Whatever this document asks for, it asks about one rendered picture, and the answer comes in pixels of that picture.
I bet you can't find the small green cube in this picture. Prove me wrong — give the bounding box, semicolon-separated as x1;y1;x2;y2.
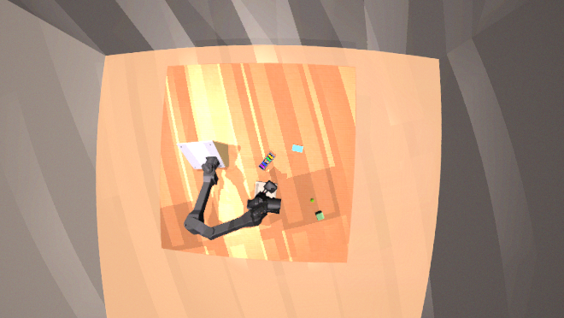
315;210;325;221

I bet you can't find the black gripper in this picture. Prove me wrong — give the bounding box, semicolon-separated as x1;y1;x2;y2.
246;180;278;210

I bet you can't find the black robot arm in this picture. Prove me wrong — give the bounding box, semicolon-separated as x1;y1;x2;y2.
184;156;281;240

